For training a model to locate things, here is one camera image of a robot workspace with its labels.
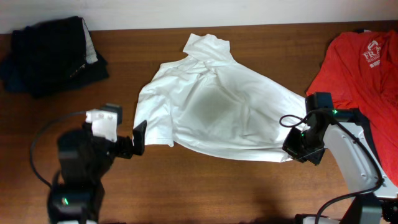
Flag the white t-shirt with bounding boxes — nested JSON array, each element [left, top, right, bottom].
[[134, 34, 305, 162]]

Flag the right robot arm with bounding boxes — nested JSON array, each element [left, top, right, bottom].
[[282, 92, 397, 224]]

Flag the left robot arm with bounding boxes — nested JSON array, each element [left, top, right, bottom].
[[47, 121, 147, 223]]

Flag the dark navy garment under red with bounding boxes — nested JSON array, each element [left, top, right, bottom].
[[353, 28, 382, 162]]

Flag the grey white folded garment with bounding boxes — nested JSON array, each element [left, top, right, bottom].
[[82, 18, 98, 64]]

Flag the red t-shirt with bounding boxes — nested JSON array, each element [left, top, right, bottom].
[[306, 30, 397, 184]]

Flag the folded black garment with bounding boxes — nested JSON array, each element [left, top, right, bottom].
[[11, 16, 109, 98]]

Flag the folded navy garment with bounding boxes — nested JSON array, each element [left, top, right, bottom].
[[1, 53, 28, 93]]

